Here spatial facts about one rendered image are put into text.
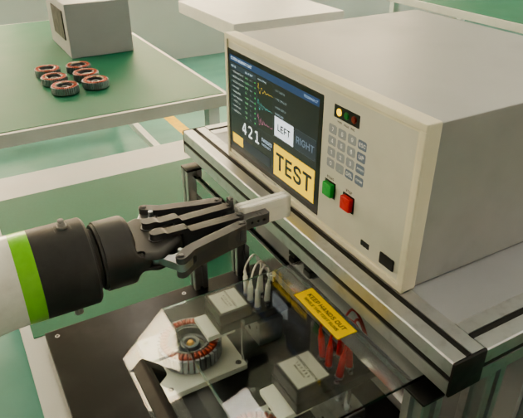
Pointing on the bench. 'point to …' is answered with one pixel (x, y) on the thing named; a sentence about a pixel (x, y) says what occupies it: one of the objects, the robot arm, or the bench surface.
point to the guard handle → (149, 378)
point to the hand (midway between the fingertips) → (262, 210)
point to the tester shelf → (356, 280)
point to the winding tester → (412, 135)
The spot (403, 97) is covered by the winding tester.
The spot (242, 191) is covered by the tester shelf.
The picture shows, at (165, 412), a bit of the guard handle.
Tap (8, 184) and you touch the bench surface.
